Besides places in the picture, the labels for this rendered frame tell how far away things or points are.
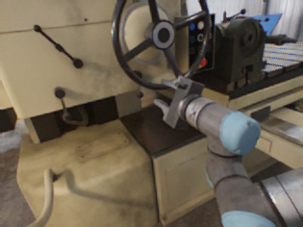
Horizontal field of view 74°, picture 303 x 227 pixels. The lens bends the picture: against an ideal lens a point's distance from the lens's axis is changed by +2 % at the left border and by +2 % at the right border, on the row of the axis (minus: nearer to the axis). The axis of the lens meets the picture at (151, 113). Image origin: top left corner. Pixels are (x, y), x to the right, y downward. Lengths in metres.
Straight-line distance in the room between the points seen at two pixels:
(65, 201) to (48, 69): 0.70
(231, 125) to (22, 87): 0.72
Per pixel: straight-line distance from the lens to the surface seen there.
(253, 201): 0.39
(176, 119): 0.52
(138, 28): 0.79
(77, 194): 1.21
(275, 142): 1.26
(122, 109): 1.71
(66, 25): 0.85
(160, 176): 1.36
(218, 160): 0.45
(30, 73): 0.86
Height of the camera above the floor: 1.37
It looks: 26 degrees down
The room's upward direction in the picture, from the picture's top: 6 degrees counter-clockwise
